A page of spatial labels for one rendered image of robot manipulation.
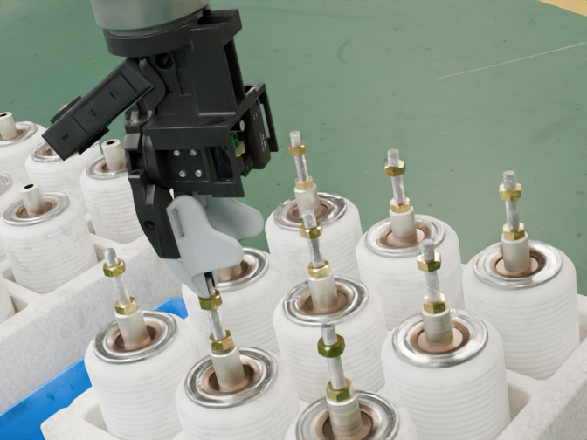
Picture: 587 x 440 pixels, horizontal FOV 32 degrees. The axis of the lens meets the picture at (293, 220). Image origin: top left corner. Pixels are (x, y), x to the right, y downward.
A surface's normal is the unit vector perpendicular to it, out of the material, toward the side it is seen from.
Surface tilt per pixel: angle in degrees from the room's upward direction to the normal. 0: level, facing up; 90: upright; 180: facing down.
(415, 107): 0
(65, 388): 88
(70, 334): 90
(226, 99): 90
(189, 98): 90
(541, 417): 0
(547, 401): 0
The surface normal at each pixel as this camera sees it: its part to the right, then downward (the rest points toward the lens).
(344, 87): -0.18, -0.87
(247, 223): -0.26, 0.48
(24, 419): 0.72, 0.18
